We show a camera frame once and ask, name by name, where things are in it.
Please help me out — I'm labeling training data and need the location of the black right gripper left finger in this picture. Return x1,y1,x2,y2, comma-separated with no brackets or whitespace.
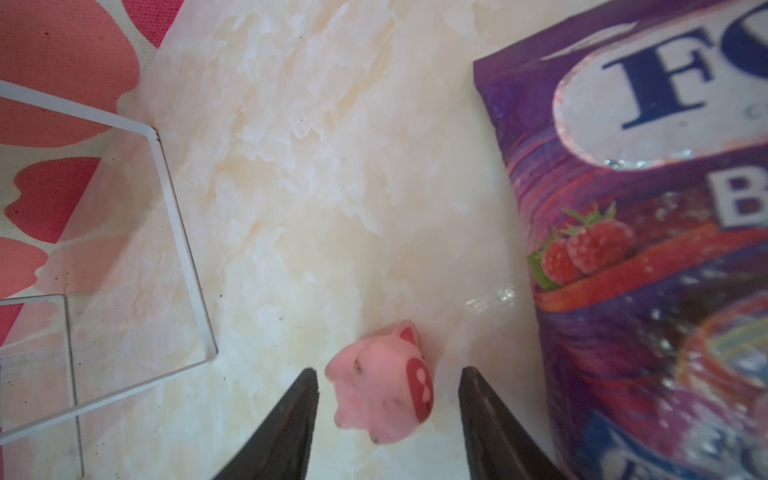
215,368,319,480

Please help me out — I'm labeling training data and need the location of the purple candy bag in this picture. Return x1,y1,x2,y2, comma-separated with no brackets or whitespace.
473,1,767,479

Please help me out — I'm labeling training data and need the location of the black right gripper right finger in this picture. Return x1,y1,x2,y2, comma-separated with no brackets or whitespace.
458,366,564,480

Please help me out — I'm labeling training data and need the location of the wooden two-tier shelf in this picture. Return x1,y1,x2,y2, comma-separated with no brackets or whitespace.
1,82,218,479

